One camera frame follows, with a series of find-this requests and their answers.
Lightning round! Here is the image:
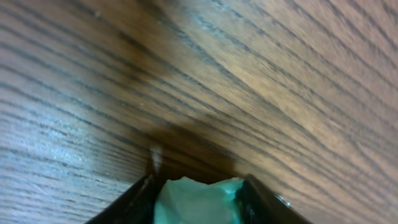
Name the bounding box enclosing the teal tissue pack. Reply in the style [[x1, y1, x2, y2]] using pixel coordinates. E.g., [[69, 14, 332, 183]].
[[153, 177, 243, 224]]

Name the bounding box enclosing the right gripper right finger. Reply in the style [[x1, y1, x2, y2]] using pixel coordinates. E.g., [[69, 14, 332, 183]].
[[236, 174, 312, 224]]

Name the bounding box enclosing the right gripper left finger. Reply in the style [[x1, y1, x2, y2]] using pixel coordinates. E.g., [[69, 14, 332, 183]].
[[86, 175, 157, 224]]

